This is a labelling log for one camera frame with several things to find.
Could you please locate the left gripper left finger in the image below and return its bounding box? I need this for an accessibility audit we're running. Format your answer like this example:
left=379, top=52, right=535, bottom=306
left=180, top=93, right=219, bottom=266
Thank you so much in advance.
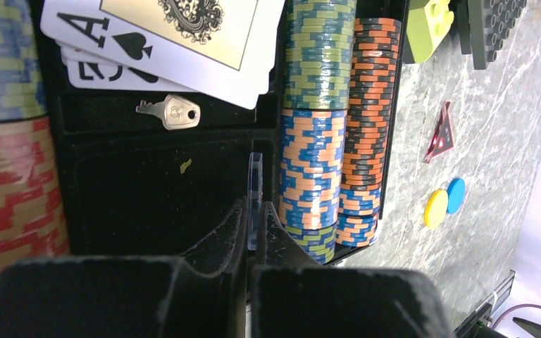
left=0, top=198, right=247, bottom=337

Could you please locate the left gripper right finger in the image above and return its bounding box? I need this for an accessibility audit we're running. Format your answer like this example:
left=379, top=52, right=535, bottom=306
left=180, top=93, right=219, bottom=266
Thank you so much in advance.
left=251, top=202, right=454, bottom=337

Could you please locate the clear round dealer button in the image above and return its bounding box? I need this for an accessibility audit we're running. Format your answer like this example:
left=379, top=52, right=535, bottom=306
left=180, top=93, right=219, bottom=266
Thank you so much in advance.
left=247, top=152, right=263, bottom=251

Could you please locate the yellow round disc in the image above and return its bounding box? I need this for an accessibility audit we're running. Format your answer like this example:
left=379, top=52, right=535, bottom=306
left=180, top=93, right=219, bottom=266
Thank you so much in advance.
left=424, top=189, right=449, bottom=228

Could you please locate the blue round disc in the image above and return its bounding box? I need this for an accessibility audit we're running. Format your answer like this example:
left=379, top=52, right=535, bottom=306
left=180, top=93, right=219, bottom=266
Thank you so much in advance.
left=447, top=177, right=466, bottom=214

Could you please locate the red tan poker chip stack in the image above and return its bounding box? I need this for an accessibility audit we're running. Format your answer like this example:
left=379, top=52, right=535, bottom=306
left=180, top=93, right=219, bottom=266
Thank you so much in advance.
left=0, top=117, right=70, bottom=272

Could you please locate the red triangular dealer token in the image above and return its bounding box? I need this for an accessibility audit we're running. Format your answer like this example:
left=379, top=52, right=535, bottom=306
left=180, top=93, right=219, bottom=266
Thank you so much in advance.
left=423, top=101, right=454, bottom=163

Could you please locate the yellow blue poker chip stack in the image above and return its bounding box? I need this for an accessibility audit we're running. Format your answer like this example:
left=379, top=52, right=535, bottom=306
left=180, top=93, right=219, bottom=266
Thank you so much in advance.
left=0, top=1, right=46, bottom=122

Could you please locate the black poker set case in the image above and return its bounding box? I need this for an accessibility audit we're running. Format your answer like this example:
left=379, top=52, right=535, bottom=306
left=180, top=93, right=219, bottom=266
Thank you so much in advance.
left=29, top=1, right=407, bottom=255

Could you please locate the green poker chip stack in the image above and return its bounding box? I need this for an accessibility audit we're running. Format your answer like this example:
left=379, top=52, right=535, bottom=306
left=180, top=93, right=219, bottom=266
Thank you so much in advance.
left=278, top=1, right=356, bottom=263

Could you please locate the small silver case key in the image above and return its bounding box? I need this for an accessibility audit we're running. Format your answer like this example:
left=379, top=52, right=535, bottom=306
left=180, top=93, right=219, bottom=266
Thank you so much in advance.
left=135, top=94, right=201, bottom=130

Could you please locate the playing cards deck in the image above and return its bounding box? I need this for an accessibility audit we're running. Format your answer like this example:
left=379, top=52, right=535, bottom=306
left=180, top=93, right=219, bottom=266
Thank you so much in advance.
left=39, top=1, right=284, bottom=109

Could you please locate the orange poker chip stack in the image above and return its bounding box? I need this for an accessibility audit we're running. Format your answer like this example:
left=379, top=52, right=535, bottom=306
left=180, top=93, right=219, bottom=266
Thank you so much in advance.
left=335, top=18, right=402, bottom=247

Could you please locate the lime green toy block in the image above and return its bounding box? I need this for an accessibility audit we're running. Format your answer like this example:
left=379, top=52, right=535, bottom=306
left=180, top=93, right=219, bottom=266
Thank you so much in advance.
left=402, top=0, right=454, bottom=64

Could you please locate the dark grey building baseplate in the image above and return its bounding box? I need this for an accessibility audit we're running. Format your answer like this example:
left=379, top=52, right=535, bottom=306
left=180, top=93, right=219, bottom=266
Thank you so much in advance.
left=455, top=0, right=527, bottom=70

